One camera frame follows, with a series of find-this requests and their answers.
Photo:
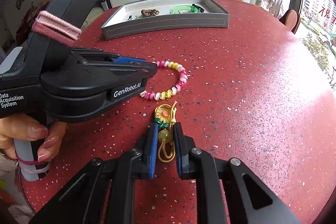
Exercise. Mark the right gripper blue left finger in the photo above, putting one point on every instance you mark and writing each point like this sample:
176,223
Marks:
151,150

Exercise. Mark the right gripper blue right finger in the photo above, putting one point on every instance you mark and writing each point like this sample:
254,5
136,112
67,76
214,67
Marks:
181,152

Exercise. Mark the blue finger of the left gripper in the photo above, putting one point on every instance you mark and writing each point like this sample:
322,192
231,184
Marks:
125,59

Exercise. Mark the gold knot flower charm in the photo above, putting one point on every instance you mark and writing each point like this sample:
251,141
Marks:
164,118

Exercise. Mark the green translucent bangle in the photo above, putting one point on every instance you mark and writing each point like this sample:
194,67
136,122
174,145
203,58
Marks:
182,9

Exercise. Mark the grey jewelry tray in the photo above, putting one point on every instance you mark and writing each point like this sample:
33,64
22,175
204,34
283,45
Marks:
153,15

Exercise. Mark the person left hand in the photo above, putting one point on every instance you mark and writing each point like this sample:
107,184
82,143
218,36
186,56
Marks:
23,127

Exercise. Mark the pink hair band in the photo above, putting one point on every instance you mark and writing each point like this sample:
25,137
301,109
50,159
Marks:
55,28

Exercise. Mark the black hair claw clip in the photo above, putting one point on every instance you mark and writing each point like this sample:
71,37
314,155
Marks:
199,8

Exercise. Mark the brown wooden chair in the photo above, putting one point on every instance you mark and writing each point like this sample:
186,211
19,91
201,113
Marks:
291,19

